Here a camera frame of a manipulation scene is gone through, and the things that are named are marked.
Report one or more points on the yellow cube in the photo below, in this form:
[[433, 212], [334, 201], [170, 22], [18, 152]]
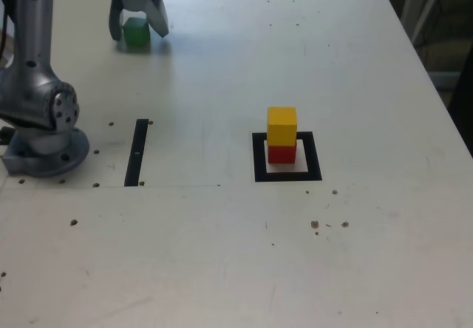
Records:
[[281, 126]]

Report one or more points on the white shelf board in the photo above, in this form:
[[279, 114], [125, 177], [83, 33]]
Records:
[[445, 80]]

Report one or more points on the white metal frame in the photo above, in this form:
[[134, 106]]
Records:
[[412, 6]]

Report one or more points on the red cube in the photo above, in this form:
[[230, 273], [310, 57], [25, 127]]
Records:
[[281, 154]]

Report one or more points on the black tape square outline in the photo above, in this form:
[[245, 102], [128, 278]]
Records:
[[258, 165]]

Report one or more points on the green cube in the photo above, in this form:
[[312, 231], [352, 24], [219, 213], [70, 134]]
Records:
[[136, 32]]

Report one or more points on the black tape strip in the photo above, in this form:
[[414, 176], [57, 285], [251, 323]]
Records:
[[135, 165]]

